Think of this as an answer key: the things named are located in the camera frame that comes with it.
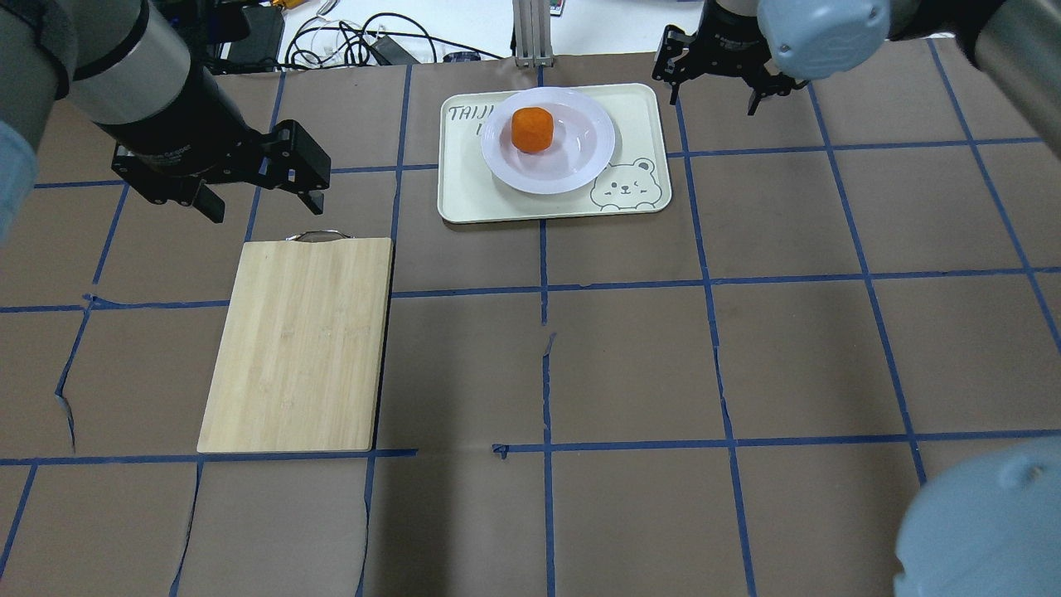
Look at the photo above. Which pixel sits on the white round plate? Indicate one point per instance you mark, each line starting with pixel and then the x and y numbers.
pixel 584 142

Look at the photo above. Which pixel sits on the cream bear tray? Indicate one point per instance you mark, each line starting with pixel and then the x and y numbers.
pixel 635 181

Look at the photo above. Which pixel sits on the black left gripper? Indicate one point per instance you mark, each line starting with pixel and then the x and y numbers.
pixel 181 124

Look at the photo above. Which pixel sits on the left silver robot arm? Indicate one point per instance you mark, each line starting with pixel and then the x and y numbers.
pixel 126 69

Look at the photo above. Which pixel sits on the aluminium frame post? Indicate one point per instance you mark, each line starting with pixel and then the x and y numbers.
pixel 532 37

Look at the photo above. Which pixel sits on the wooden cutting board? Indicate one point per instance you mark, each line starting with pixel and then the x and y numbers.
pixel 299 365

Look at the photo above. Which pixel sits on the black power adapter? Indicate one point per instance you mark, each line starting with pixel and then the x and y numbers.
pixel 387 52

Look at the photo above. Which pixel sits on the orange fruit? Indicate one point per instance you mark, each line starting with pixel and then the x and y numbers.
pixel 532 129

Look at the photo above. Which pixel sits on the black flat power brick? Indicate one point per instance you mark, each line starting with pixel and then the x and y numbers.
pixel 256 49

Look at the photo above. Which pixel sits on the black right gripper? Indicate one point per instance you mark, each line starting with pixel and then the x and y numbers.
pixel 729 51

